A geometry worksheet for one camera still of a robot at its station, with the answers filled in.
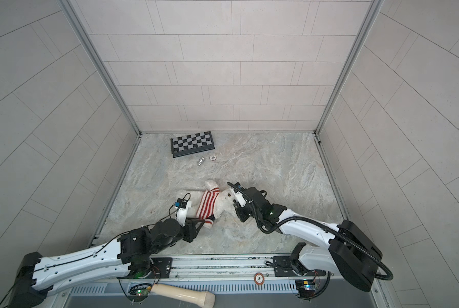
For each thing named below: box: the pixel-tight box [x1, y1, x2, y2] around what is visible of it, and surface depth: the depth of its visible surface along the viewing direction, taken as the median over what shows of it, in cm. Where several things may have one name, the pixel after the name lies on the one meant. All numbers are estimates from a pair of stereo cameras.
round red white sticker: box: [253, 272, 265, 285], surface depth 71 cm
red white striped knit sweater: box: [196, 186, 221, 226], surface depth 80 cm
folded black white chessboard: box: [169, 130, 216, 158], surface depth 110 cm
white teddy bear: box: [180, 180, 236, 229], surface depth 81 cm
